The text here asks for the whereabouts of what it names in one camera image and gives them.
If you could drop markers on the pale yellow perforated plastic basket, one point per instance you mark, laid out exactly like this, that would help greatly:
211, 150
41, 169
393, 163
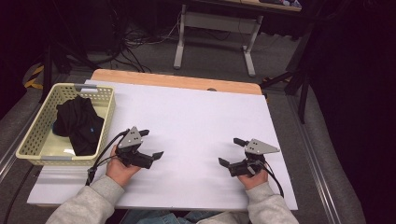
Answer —
46, 146

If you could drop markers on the person's legs in blue jeans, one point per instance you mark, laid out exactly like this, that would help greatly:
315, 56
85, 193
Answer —
155, 217

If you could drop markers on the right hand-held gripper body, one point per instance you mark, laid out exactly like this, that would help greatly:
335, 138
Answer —
258, 147

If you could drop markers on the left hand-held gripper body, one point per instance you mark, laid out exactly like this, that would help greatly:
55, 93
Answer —
132, 141

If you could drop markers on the black tripod stand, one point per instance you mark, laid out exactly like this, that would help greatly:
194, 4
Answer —
48, 68

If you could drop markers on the yellow black hazard tape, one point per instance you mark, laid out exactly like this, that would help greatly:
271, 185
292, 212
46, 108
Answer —
34, 77

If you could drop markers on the wooden desk top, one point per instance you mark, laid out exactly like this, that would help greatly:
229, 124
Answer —
249, 3

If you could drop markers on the person's right hand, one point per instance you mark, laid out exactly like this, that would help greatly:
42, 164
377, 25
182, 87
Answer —
253, 180

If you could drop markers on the aluminium floor rail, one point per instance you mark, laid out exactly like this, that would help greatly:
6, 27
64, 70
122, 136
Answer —
314, 168
12, 149

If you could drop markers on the black shorts with blue print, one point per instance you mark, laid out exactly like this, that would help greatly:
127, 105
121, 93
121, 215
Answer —
77, 124

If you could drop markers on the black metal stand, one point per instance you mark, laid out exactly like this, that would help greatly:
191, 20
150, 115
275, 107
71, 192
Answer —
300, 81

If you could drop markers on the dark round table grommet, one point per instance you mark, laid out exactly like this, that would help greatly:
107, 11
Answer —
211, 89

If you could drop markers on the white metal desk frame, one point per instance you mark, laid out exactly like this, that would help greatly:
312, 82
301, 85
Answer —
218, 23

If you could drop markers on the person's left hand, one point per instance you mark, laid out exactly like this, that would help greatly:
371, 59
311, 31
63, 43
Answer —
120, 172

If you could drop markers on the white board sheet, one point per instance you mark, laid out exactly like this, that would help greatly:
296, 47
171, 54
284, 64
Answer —
186, 124

